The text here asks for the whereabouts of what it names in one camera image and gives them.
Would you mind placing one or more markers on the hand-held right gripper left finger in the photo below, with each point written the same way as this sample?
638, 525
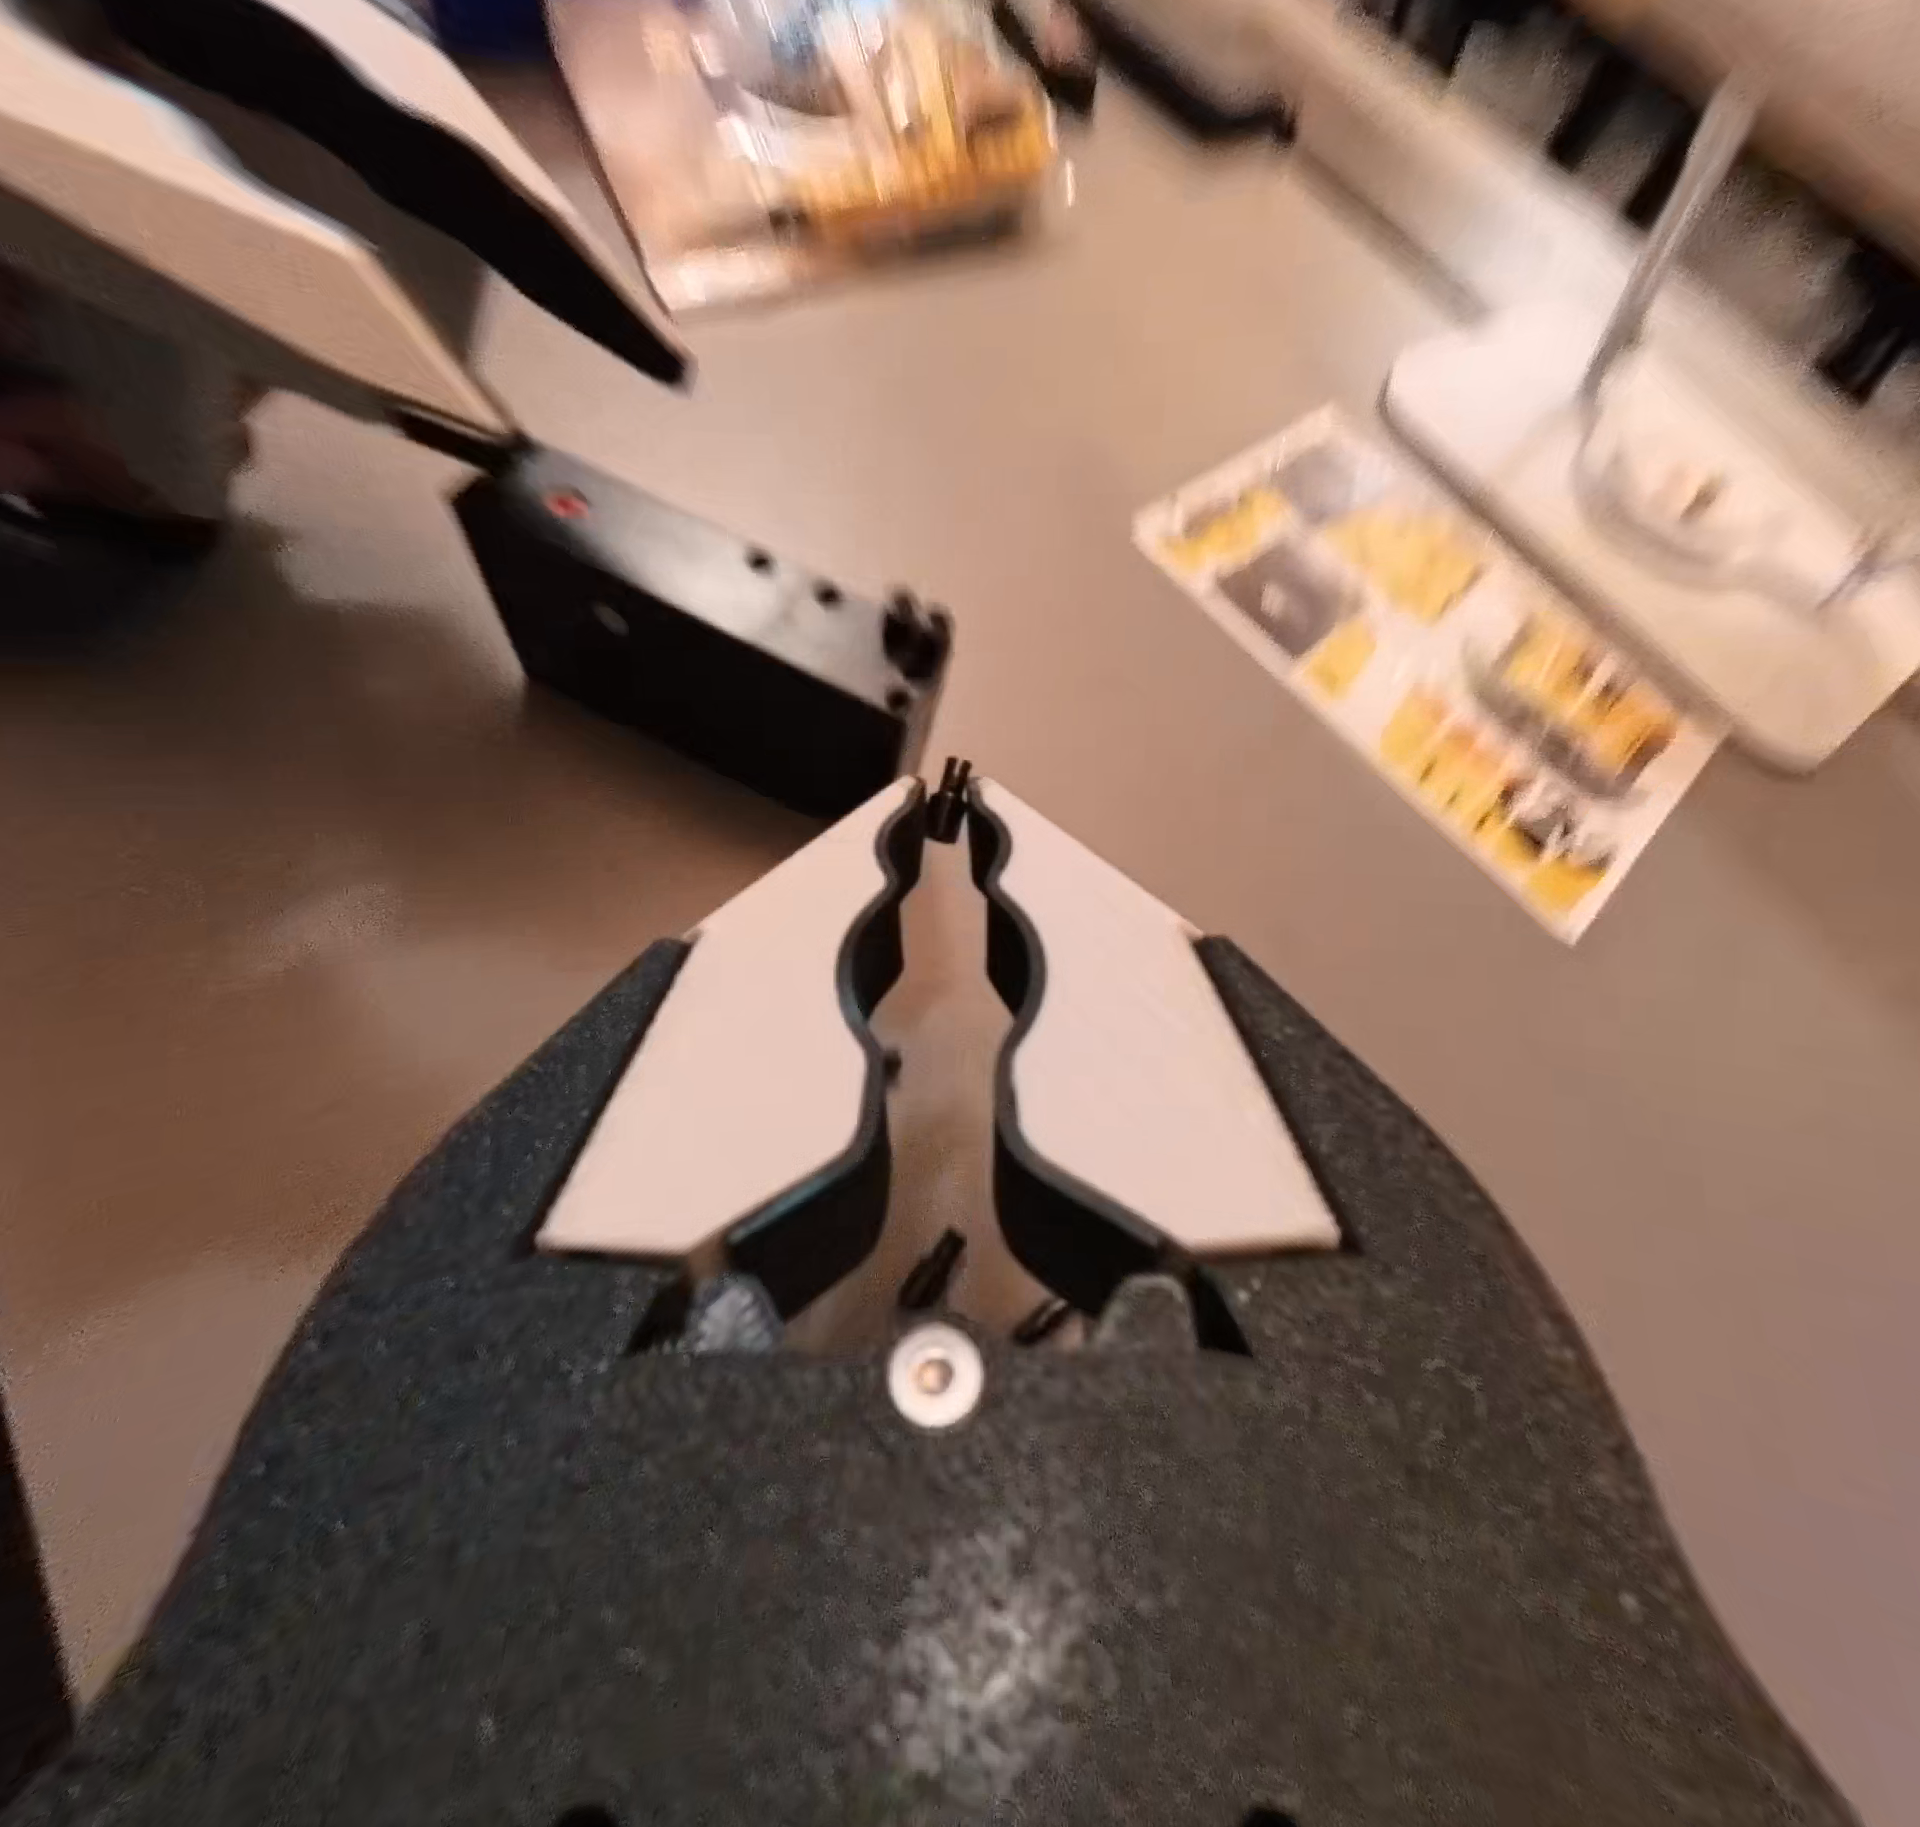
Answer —
721, 1079

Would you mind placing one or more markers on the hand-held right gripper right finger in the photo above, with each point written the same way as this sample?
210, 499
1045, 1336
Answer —
1155, 1093

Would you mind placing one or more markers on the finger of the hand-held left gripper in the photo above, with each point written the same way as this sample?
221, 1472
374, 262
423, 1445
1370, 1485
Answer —
225, 207
495, 117

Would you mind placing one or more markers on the black perforated block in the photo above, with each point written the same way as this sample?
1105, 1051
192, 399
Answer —
706, 659

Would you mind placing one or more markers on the plastic bag of yellow parts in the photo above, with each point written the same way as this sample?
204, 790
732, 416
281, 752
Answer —
840, 131

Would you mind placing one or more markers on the yellow sticker sheet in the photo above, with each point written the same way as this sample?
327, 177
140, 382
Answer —
1425, 628

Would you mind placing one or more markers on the black flat case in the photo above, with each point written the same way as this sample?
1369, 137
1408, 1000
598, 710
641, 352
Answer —
1200, 81

